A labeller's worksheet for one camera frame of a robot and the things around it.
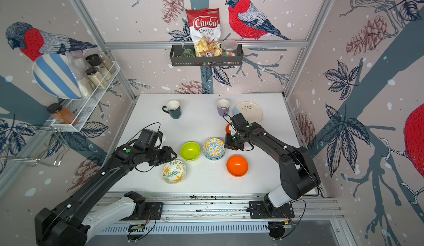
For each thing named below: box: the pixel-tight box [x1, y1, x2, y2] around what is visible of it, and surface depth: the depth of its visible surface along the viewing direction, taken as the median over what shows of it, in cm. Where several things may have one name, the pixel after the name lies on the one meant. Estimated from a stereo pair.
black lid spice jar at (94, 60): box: [85, 54, 113, 82], surface depth 82 cm
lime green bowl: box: [179, 141, 201, 162], surface depth 91 cm
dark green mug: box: [161, 99, 182, 120], surface depth 106 cm
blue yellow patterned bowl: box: [202, 137, 226, 161], surface depth 91 cm
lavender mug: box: [216, 98, 231, 117], surface depth 106 cm
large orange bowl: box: [226, 154, 249, 178], surface depth 85 cm
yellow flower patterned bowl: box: [161, 159, 188, 185], surface depth 85 cm
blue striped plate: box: [32, 53, 83, 100], surface depth 68 cm
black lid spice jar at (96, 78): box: [85, 67, 109, 90], surface depth 79 cm
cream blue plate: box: [231, 100, 264, 123], surface depth 116 cm
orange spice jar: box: [46, 103, 79, 127], surface depth 64 cm
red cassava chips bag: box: [185, 7, 223, 57], surface depth 84 cm
